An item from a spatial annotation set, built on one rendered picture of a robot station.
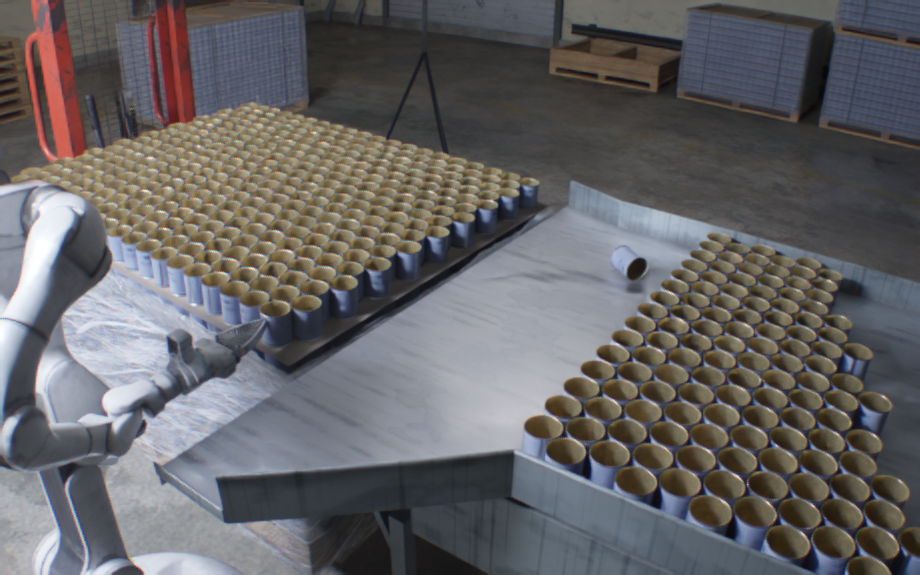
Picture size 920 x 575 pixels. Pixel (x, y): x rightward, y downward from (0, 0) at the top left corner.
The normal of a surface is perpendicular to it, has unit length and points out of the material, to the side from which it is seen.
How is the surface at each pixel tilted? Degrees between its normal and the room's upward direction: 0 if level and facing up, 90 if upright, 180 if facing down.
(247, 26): 92
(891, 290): 90
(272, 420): 0
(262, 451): 0
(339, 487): 90
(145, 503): 0
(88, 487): 90
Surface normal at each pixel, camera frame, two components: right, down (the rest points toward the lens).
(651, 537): -0.55, 0.37
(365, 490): 0.19, 0.46
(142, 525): 0.03, -0.88
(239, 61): 0.81, 0.29
